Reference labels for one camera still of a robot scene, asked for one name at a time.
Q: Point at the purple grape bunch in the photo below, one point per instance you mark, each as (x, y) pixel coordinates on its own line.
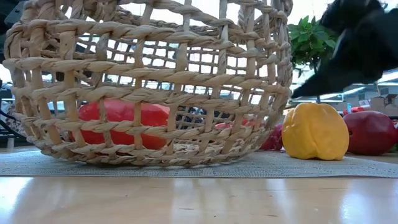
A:
(275, 141)

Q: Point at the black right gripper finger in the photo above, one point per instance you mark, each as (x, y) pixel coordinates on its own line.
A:
(329, 79)

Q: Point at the red apple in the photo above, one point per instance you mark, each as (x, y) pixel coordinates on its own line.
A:
(371, 132)

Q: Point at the grey woven placemat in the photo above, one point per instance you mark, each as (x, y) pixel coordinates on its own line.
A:
(280, 166)

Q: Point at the small red container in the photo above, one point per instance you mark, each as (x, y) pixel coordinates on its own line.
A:
(356, 109)

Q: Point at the cardboard box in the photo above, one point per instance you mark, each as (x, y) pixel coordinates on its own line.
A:
(384, 104)

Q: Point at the yellow bell pepper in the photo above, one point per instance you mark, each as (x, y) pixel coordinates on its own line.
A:
(314, 130)

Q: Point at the red orange mango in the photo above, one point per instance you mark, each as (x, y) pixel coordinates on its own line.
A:
(121, 113)

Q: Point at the red strawberry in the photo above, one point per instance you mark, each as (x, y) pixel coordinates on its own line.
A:
(231, 125)

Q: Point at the green potted plant black pot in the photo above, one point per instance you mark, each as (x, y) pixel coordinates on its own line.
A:
(308, 40)

